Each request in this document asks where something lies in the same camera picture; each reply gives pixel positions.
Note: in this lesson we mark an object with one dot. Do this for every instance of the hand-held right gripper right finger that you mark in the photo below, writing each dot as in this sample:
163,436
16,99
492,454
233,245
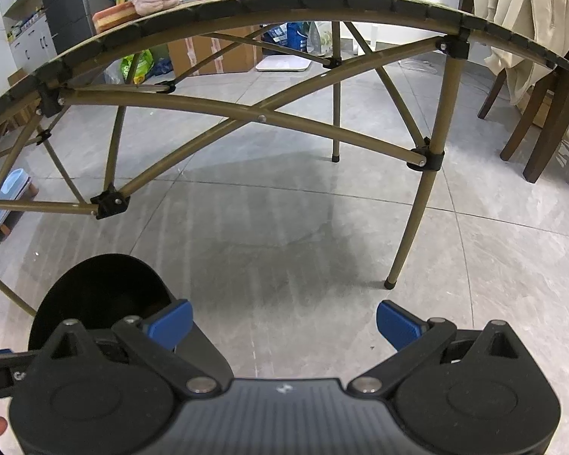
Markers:
398,327

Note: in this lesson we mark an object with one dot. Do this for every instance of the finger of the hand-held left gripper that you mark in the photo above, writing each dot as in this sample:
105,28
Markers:
9,361

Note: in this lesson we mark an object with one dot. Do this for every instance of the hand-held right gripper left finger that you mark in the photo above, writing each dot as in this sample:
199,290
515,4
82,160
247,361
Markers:
173,322

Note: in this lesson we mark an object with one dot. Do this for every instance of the person's left hand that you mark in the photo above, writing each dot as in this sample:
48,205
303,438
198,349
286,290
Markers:
0,427

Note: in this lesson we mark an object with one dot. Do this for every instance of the light blue plastic container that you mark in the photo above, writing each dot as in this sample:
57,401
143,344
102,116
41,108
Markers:
4,194

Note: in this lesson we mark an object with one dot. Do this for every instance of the folding slat table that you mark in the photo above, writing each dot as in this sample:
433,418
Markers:
438,104

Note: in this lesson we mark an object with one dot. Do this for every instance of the dark wooden chair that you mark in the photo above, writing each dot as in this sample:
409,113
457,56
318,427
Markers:
550,128

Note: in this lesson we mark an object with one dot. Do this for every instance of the green packet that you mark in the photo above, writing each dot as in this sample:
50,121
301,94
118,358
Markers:
140,64

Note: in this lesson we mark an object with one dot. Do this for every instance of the white bathroom scale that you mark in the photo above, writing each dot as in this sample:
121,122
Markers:
284,64

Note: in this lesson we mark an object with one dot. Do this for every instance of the white plastic bag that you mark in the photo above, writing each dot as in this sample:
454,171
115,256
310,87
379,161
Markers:
322,38

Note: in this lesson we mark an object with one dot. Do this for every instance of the blue white carton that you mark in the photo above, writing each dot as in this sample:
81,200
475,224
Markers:
272,34

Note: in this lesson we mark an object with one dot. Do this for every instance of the blue snack bag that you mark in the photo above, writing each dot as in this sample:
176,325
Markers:
296,38

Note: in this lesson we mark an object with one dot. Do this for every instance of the white lower cabinet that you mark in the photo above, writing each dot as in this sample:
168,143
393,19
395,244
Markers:
33,47

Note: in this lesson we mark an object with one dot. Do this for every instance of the pink yellow sponge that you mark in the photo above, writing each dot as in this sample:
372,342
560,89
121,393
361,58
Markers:
116,16

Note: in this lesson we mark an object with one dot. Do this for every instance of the row of small containers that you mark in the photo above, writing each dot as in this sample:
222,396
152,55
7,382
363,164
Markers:
23,23

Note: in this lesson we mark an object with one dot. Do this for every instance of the beige hoodie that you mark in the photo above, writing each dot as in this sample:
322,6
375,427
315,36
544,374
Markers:
512,9

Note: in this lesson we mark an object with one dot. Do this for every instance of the grey refrigerator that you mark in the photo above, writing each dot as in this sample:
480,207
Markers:
66,0

